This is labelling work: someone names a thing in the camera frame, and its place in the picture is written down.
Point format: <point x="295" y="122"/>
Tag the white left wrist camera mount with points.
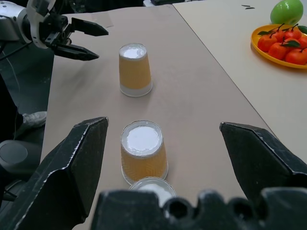
<point x="36" y="36"/>

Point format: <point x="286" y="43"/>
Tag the green apple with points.
<point x="286" y="10"/>

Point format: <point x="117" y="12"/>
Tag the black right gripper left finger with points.
<point x="55" y="187"/>

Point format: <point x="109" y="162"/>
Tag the grey shoe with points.
<point x="34" y="118"/>

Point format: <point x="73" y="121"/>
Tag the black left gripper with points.
<point x="54" y="26"/>

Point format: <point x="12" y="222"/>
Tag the orange paper cup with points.
<point x="144" y="153"/>
<point x="135" y="72"/>
<point x="156" y="189"/>

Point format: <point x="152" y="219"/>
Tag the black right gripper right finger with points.
<point x="261" y="155"/>

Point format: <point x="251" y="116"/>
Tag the orange mandarin with leaf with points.
<point x="296" y="57"/>
<point x="293" y="34"/>
<point x="290" y="41"/>
<point x="279" y="36"/>
<point x="278" y="51"/>
<point x="303" y="42"/>
<point x="265" y="44"/>

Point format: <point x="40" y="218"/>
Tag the dark rounded robot body part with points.
<point x="14" y="153"/>

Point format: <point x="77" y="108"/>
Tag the yellow plate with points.
<point x="263" y="56"/>

